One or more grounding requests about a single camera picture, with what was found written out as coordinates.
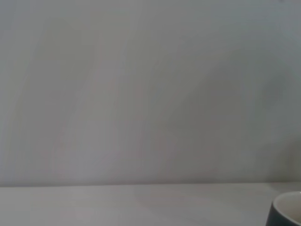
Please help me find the black ceramic cup white inside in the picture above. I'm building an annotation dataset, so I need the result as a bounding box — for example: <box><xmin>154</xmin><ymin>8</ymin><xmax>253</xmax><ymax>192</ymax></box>
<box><xmin>265</xmin><ymin>191</ymin><xmax>301</xmax><ymax>226</ymax></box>

